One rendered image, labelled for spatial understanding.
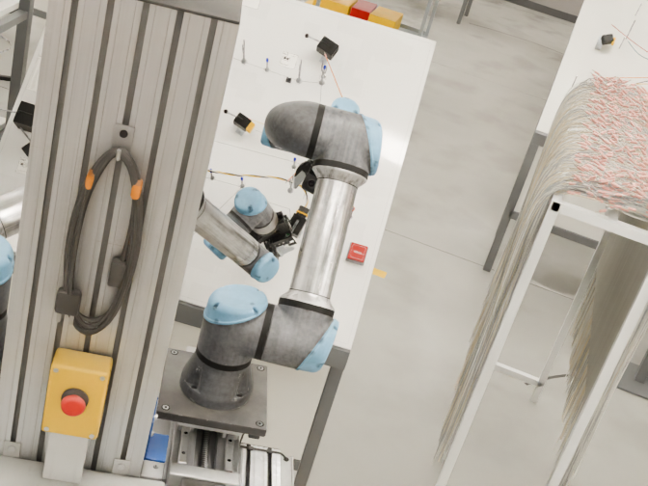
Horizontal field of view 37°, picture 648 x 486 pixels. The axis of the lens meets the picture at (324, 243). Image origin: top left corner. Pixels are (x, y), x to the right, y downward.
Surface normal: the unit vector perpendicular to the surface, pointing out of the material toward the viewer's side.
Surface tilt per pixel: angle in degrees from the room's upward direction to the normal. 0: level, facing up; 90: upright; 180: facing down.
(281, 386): 90
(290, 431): 90
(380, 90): 50
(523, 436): 0
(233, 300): 8
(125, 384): 90
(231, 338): 90
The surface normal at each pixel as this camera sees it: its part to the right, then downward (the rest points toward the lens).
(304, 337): 0.10, -0.11
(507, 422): 0.26, -0.86
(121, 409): 0.04, 0.47
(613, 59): -0.06, -0.26
